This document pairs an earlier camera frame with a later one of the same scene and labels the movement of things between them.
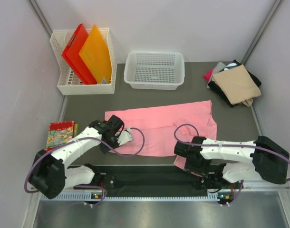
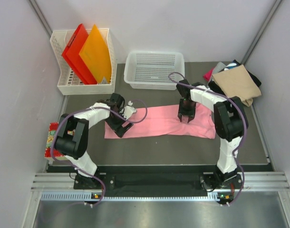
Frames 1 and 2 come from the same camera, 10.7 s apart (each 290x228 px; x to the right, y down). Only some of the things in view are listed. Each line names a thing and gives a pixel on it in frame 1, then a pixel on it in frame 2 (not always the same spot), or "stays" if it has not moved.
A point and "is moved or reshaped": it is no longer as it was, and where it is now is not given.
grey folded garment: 217,67 stays
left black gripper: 104,149 to 118,128
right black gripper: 201,170 to 190,114
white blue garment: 230,66 stays
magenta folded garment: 207,75 stays
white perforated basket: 154,70 stays
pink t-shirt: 156,131 is moved or reshaped
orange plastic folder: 95,53 stays
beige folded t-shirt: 237,85 stays
